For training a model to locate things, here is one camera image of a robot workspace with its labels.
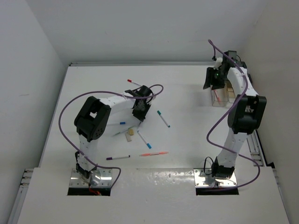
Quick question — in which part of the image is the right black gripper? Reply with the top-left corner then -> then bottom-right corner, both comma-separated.
204,67 -> 227,90

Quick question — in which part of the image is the green clear pen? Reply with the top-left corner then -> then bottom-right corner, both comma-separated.
112,126 -> 135,136

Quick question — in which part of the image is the orange highlighter pen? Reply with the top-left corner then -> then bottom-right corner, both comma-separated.
139,151 -> 169,157

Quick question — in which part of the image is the pink highlighter pen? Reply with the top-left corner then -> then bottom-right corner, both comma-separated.
214,90 -> 221,104

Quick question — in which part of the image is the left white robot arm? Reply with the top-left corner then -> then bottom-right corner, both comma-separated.
74,85 -> 154,180

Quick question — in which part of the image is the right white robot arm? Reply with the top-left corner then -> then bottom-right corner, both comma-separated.
203,50 -> 267,179

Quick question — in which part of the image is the teal capped marker right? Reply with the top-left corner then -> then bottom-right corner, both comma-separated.
157,110 -> 170,128

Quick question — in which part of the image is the clear acrylic organizer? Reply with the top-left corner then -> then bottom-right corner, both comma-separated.
211,82 -> 235,107

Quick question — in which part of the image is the blue capped marker horizontal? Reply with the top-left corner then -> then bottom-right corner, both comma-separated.
107,122 -> 126,126

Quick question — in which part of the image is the yellow eraser block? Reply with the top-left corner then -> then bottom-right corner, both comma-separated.
128,128 -> 134,136

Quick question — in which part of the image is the beige eraser stick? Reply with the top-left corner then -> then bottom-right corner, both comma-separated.
125,133 -> 132,142

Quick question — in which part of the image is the red capped white marker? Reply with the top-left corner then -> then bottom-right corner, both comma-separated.
127,79 -> 142,87

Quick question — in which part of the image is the blue capped marker diagonal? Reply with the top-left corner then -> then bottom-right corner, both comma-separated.
137,130 -> 152,149

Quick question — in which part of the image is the purple capped marker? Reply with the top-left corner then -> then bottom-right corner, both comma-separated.
106,155 -> 131,161

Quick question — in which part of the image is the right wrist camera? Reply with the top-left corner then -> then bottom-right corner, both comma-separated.
213,57 -> 223,70

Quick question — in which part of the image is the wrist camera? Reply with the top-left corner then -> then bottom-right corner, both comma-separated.
213,57 -> 223,70
146,95 -> 156,104

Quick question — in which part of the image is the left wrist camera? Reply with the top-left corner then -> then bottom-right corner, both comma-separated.
146,95 -> 156,104

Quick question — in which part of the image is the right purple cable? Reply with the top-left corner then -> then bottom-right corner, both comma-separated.
206,39 -> 261,190

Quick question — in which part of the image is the purple cable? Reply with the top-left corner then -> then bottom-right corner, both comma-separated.
206,39 -> 261,190
58,84 -> 164,191

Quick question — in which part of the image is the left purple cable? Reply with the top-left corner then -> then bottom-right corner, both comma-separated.
58,84 -> 164,191

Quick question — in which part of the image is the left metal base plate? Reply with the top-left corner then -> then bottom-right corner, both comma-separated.
69,168 -> 112,188

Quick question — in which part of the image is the metal base plate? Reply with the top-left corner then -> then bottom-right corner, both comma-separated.
69,168 -> 112,188
193,168 -> 237,189

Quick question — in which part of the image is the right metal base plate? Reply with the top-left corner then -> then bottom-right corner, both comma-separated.
193,168 -> 237,189

